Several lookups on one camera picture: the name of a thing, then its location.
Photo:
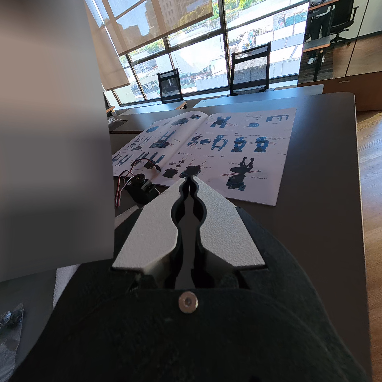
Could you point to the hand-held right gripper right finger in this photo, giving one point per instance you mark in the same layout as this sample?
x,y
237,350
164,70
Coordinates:
x,y
226,238

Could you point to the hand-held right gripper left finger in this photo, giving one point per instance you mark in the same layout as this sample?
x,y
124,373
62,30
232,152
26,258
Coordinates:
x,y
149,238

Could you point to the dark grey desk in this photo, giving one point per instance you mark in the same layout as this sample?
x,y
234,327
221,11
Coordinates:
x,y
313,179

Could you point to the grey desk with wooden edge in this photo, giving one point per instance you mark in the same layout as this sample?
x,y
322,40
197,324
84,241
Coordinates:
x,y
149,107

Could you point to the open instruction manual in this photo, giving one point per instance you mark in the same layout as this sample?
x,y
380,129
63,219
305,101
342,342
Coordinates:
x,y
238,155

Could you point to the crumpled large plastic wrapping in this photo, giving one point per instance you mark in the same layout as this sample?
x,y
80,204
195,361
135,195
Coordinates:
x,y
118,120

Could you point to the black mesh chair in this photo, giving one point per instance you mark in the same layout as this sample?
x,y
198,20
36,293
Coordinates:
x,y
170,86
250,68

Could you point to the large glass window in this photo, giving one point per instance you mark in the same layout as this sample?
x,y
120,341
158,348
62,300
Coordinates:
x,y
203,65

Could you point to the beige roller blind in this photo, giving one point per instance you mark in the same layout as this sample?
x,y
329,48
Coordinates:
x,y
110,59
149,24

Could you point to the wooden low cabinet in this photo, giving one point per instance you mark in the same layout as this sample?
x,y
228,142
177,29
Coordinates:
x,y
358,92

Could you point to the black office chair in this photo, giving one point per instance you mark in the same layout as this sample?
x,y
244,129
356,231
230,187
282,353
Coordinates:
x,y
343,21

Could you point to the white foam frame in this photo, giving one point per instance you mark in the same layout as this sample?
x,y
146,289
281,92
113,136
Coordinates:
x,y
64,283

